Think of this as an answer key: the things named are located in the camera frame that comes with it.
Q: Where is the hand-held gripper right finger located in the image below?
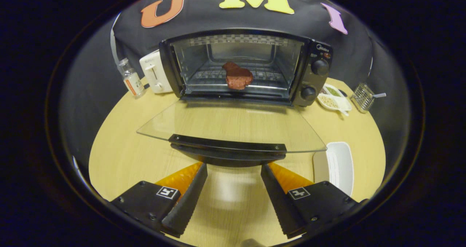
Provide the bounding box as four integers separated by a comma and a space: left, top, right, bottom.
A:
261, 162, 368, 239

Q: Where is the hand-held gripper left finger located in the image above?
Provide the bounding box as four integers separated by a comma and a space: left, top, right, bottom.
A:
110, 162, 208, 238

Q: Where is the black toaster oven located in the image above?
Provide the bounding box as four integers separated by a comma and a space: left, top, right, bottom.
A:
137, 28, 333, 167

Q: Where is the brown meat piece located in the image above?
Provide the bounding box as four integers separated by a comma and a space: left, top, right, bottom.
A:
222, 61, 254, 90

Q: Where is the white pop-up toaster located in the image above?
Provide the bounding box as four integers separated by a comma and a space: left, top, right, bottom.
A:
139, 50, 173, 94

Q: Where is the white rectangular tray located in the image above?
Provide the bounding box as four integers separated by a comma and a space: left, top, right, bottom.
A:
312, 142, 354, 197

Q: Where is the divided plate of beans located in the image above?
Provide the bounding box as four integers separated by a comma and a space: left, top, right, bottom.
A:
317, 84, 352, 116

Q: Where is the small clear bottle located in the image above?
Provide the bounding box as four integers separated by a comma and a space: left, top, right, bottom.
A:
117, 58, 145, 99

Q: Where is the wire utensil holder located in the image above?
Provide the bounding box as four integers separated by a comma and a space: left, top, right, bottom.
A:
351, 82, 375, 113

